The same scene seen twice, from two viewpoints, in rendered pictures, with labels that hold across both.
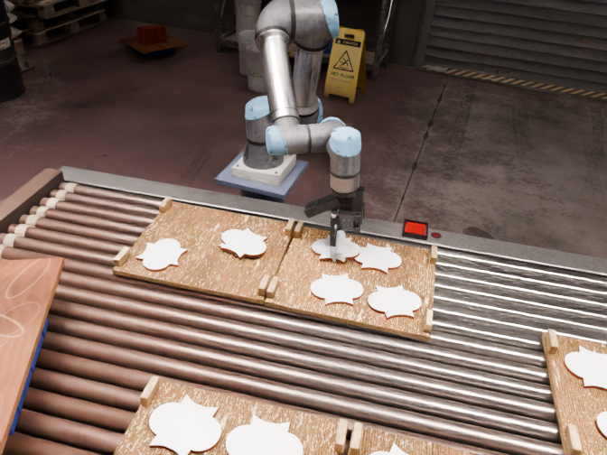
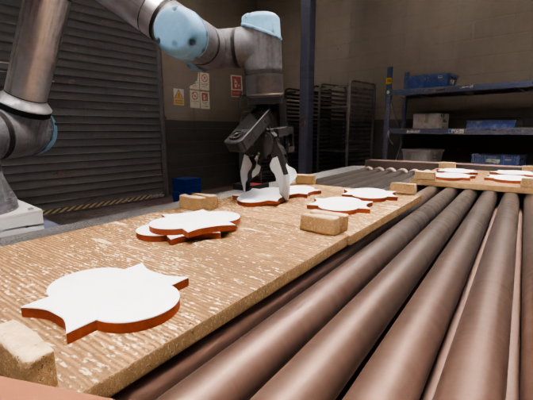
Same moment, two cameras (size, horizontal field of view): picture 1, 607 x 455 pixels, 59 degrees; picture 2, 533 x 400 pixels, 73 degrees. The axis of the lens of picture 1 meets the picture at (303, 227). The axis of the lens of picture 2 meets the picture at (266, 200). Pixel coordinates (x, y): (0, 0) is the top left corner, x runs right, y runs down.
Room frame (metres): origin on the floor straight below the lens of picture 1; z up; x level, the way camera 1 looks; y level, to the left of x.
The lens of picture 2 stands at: (0.89, 0.59, 1.08)
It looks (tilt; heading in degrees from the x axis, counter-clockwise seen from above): 11 degrees down; 295
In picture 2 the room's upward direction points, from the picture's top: straight up
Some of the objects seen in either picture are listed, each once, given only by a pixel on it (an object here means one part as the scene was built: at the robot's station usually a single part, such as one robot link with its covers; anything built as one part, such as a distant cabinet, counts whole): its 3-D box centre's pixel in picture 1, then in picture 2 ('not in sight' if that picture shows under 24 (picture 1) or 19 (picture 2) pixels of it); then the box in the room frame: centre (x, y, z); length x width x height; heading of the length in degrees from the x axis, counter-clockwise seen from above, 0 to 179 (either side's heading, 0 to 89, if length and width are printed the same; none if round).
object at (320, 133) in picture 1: (329, 136); (210, 48); (1.31, -0.05, 1.24); 0.11 x 0.11 x 0.08; 13
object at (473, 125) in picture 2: not in sight; (490, 125); (0.31, -4.54, 1.14); 0.50 x 0.38 x 0.11; 172
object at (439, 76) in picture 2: not in sight; (431, 83); (1.00, -4.79, 1.68); 0.56 x 0.38 x 0.20; 161
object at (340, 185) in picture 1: (344, 180); (262, 86); (1.21, -0.10, 1.17); 0.08 x 0.08 x 0.05
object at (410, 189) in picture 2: (428, 320); (403, 188); (0.95, -0.32, 0.95); 0.06 x 0.02 x 0.03; 169
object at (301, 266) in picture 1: (356, 276); (312, 203); (1.12, -0.15, 0.93); 0.41 x 0.35 x 0.02; 79
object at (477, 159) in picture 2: not in sight; (497, 160); (0.19, -4.56, 0.72); 0.50 x 0.38 x 0.16; 156
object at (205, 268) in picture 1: (210, 247); (152, 256); (1.20, 0.26, 0.93); 0.41 x 0.35 x 0.02; 79
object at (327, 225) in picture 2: (264, 284); (320, 223); (1.03, 0.09, 0.95); 0.06 x 0.02 x 0.03; 169
